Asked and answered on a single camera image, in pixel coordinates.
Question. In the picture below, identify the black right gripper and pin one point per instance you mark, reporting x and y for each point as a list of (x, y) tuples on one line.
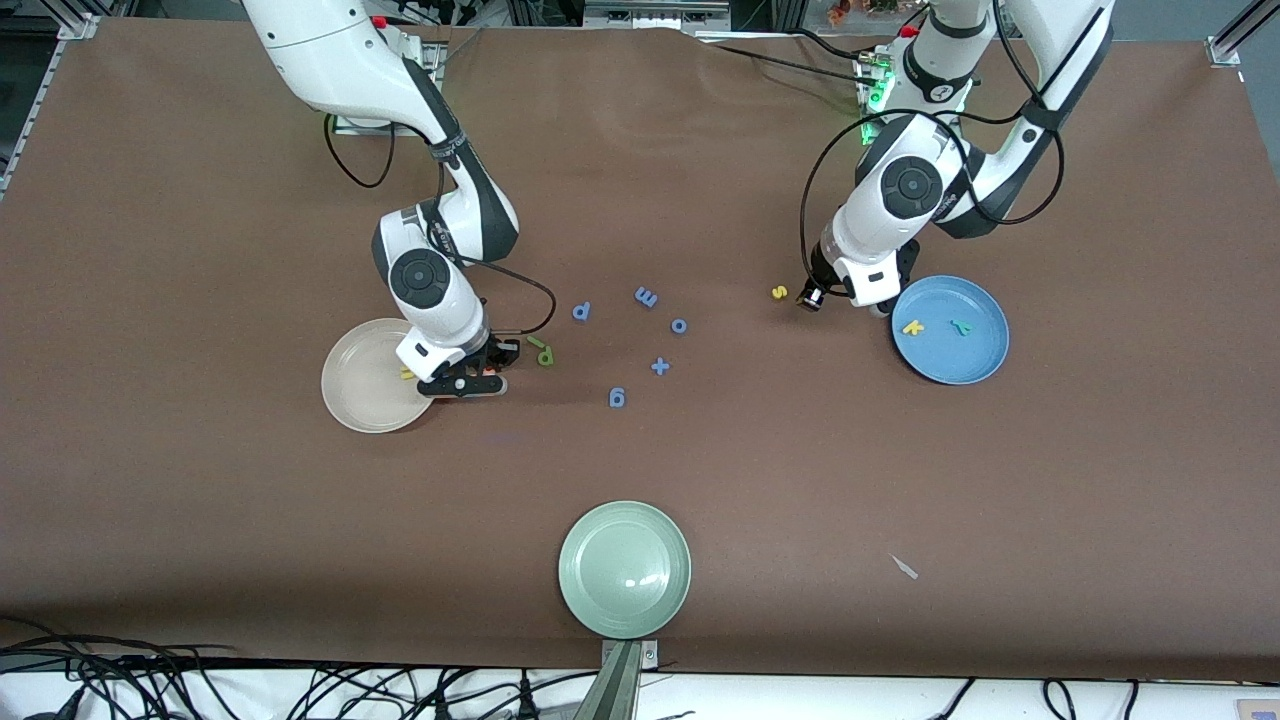
[(497, 352)]

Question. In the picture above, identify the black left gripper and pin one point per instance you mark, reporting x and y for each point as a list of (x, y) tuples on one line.
[(906, 262)]

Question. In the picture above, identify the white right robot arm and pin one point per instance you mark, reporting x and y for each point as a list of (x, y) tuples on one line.
[(330, 50)]

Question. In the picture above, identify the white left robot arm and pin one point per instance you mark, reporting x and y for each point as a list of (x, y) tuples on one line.
[(1060, 30)]

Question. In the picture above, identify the beige round plate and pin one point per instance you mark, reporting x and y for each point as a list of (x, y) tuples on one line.
[(365, 395)]

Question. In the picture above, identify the blue foam letter m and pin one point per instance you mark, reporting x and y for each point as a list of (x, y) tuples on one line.
[(646, 297)]

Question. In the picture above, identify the blue round plate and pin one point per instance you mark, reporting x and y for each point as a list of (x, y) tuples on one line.
[(950, 360)]

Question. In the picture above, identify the brown table cover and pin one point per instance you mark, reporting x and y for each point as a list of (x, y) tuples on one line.
[(640, 480)]

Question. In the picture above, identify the pale green round plate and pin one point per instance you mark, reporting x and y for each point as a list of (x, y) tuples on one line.
[(625, 570)]

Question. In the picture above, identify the grey metal crossbar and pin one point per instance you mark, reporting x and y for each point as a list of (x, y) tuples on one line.
[(655, 12)]

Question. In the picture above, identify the small white paper scrap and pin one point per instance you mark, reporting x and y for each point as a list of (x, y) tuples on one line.
[(905, 568)]

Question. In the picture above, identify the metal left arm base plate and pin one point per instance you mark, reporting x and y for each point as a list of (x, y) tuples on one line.
[(864, 72)]

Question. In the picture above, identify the grey metal mounting post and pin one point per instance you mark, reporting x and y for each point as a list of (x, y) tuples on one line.
[(620, 690)]

